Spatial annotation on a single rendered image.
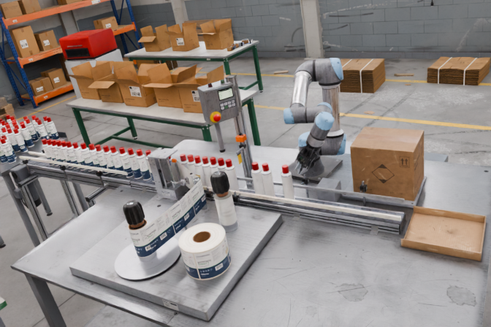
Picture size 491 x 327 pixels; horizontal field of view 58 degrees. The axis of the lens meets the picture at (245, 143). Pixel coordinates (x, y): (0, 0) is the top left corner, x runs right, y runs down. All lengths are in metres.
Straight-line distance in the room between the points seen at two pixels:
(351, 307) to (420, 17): 6.04
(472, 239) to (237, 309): 1.02
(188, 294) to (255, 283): 0.28
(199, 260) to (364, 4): 6.29
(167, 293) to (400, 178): 1.19
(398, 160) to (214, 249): 0.96
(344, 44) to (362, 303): 6.49
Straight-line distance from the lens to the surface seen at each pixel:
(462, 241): 2.08
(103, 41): 7.64
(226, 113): 2.29
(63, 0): 9.63
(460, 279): 1.91
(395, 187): 2.26
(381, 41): 7.67
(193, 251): 1.84
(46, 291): 2.68
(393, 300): 1.81
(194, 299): 1.85
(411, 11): 7.41
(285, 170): 2.17
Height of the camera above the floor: 2.11
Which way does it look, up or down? 24 degrees down
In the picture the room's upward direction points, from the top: 11 degrees counter-clockwise
